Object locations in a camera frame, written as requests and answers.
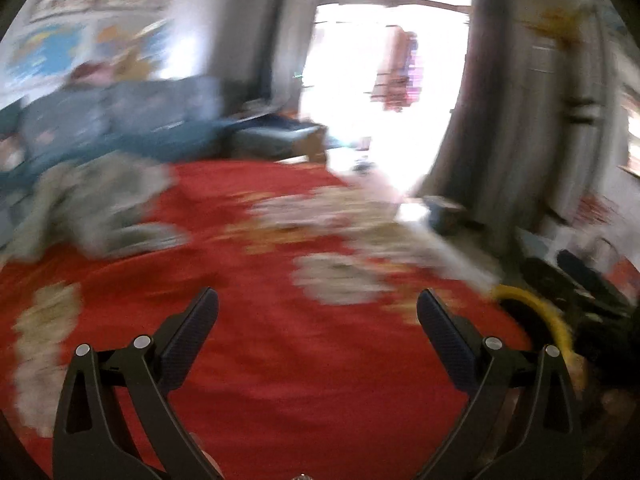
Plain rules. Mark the grey curtain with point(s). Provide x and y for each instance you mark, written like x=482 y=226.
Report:
x=480 y=90

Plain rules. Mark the yellow pillow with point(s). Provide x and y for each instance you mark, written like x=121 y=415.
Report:
x=134 y=67

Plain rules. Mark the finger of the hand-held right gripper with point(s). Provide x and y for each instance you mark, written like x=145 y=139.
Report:
x=590 y=275
x=547 y=280

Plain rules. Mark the world map poster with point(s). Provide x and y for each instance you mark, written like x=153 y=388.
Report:
x=45 y=57

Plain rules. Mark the grey-green floral cloth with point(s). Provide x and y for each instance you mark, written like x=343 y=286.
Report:
x=100 y=205

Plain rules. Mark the silver standing air conditioner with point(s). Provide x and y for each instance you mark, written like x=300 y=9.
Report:
x=542 y=135

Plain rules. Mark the blue storage box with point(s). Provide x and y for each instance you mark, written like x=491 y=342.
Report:
x=445 y=215

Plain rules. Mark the brown paper bag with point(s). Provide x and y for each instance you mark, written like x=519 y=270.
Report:
x=312 y=146

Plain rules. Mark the blue heart-print sofa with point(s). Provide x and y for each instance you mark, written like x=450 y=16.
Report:
x=150 y=110

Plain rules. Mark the glass balcony door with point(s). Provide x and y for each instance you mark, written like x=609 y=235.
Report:
x=360 y=70

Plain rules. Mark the teal cushion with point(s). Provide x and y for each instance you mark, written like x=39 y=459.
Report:
x=10 y=120

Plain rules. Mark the small black white object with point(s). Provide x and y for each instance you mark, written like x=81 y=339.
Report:
x=362 y=167

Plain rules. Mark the pile of pink red clothes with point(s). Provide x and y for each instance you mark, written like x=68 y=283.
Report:
x=90 y=76

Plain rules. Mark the red floral blanket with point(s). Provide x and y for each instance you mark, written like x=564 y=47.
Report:
x=300 y=360

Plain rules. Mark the large framed wall picture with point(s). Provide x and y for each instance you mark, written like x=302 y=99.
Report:
x=631 y=130

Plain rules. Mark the yellow trash bin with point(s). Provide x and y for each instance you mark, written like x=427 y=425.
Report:
x=542 y=310

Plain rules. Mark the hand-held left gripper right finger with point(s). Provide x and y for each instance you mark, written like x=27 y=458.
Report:
x=447 y=340

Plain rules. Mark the red berry branches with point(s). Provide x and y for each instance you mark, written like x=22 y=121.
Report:
x=592 y=210

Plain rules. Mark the hanging colourful clothes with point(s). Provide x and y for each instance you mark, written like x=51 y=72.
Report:
x=400 y=70

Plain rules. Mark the yellow artificial flowers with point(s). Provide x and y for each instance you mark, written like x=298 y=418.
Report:
x=555 y=22

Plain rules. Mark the country map poster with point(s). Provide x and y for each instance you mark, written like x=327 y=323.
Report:
x=130 y=45

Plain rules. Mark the dark blue curtain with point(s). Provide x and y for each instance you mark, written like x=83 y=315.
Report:
x=277 y=45

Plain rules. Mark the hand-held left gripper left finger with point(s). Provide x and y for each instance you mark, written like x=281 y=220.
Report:
x=192 y=330

